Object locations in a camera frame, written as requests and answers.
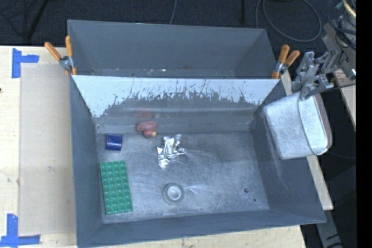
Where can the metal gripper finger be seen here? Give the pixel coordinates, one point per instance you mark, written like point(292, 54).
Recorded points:
point(316, 85)
point(305, 71)

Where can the grey metal pan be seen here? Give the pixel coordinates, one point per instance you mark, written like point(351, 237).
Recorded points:
point(293, 127)

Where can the grey metal bin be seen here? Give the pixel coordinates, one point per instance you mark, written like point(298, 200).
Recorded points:
point(221, 171)

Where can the crumpled silver foil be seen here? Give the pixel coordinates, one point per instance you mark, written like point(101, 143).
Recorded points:
point(167, 154)

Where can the red-brown toy food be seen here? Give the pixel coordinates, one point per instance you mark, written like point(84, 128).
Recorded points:
point(146, 125)

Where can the small red and yellow toy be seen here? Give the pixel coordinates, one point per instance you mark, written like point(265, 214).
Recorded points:
point(149, 133)

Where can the clear round glass lid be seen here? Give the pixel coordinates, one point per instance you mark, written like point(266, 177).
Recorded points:
point(173, 193)

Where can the small blue cup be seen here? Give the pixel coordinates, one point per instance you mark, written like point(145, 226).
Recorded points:
point(114, 141)

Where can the green studded flat block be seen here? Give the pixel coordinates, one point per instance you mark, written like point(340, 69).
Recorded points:
point(116, 187)

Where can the pale wood board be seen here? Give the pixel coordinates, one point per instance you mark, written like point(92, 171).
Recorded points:
point(43, 139)

